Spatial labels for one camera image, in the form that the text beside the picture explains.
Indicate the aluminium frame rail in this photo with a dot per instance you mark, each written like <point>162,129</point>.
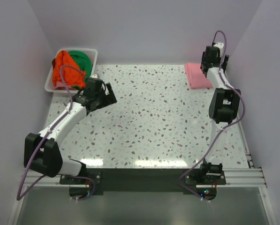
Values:
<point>142,128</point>

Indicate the orange t shirt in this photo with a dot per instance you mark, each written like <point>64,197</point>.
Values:
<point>67,72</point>

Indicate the pink t shirt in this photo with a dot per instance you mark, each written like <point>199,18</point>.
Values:
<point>195,76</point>

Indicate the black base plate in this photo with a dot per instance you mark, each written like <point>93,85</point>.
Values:
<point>98,181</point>

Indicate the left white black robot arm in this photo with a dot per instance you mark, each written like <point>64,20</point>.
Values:
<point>42,152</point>

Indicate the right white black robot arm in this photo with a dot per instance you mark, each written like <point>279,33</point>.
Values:
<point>223,109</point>

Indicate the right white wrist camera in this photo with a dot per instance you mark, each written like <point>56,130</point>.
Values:
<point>219,45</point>

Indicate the green t shirt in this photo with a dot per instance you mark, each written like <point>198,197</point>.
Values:
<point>83,61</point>

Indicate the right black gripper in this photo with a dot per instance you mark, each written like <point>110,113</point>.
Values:
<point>224,60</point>

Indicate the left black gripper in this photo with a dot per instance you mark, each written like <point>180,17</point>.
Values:
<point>110,97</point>

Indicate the dark red garment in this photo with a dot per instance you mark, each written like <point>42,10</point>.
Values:
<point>53,63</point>

